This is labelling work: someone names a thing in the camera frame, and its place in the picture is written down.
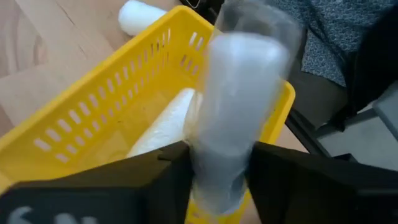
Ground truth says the translucent white plastic bottle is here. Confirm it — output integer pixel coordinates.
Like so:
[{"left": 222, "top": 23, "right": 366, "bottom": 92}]
[{"left": 183, "top": 0, "right": 303, "bottom": 217}]

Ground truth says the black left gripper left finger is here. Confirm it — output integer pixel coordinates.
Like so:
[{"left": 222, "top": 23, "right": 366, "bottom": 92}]
[{"left": 0, "top": 141, "right": 195, "bottom": 224}]

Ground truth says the yellow slotted plastic basket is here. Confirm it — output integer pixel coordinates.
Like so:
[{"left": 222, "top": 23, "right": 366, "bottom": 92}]
[{"left": 0, "top": 5, "right": 297, "bottom": 224}]

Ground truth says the black aluminium table frame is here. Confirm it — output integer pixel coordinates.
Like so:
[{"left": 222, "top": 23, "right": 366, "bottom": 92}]
[{"left": 284, "top": 107, "right": 358, "bottom": 163}]

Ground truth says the white gauze roll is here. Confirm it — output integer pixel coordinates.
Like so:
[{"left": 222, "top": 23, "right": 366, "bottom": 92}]
[
  {"left": 118, "top": 0, "right": 169, "bottom": 37},
  {"left": 126, "top": 88, "right": 203, "bottom": 158}
]

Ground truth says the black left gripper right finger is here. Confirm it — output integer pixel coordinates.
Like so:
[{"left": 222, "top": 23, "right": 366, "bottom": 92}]
[{"left": 245, "top": 141, "right": 398, "bottom": 224}]

